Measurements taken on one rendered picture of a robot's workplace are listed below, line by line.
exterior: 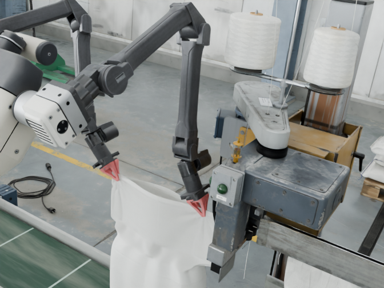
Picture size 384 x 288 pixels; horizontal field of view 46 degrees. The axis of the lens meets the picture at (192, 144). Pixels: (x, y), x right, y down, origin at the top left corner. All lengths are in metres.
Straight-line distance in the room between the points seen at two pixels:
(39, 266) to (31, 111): 1.36
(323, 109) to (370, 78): 4.80
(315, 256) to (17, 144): 0.90
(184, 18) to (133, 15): 6.59
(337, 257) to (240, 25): 0.74
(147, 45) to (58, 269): 1.37
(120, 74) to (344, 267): 0.83
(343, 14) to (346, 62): 0.24
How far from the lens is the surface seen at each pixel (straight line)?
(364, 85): 6.44
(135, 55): 1.29
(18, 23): 1.74
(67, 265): 2.38
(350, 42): 1.37
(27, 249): 2.51
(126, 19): 8.11
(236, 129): 1.65
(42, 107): 1.12
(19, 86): 1.23
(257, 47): 1.43
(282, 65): 6.24
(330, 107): 1.62
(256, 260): 3.15
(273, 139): 1.29
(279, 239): 1.46
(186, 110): 1.47
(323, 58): 1.36
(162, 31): 1.36
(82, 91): 1.17
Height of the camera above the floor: 1.87
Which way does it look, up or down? 23 degrees down
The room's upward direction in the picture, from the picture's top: 6 degrees clockwise
